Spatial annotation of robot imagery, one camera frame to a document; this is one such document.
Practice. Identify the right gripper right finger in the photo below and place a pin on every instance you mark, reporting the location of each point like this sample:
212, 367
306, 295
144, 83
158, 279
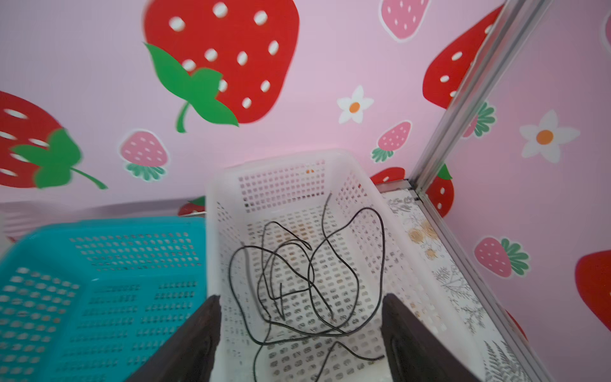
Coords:
412, 351

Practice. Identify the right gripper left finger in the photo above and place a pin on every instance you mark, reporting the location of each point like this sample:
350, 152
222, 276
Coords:
189, 355

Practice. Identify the teal plastic basket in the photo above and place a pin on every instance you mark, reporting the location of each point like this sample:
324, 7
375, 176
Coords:
93, 301

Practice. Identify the right white plastic basket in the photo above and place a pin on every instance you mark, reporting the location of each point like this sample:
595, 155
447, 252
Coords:
302, 249

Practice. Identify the right corner aluminium post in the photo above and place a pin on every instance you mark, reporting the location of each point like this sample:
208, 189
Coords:
459, 79

